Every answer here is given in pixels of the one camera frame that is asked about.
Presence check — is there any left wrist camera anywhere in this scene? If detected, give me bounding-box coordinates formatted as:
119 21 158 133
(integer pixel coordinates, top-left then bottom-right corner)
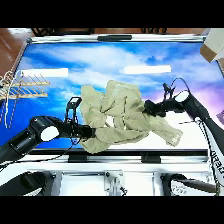
65 96 83 124

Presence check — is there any silver frame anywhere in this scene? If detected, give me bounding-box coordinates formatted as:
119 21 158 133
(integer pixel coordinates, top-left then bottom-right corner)
0 33 224 197

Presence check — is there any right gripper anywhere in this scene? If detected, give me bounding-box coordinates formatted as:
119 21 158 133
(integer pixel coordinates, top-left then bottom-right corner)
143 99 167 118

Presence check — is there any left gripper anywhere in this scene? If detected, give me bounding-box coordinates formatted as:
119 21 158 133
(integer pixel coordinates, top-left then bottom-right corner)
70 122 98 140

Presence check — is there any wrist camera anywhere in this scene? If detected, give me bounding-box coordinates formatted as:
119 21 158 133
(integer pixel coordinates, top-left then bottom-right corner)
162 81 176 102
65 96 83 124

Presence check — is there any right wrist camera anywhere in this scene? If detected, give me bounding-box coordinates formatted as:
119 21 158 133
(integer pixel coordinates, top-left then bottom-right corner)
162 81 176 102

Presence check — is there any black cable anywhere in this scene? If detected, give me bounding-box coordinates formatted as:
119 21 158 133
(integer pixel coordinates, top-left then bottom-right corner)
118 185 129 197
0 137 81 168
171 77 192 96

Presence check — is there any beige shirt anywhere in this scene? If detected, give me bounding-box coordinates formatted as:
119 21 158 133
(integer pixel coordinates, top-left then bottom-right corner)
78 79 184 155

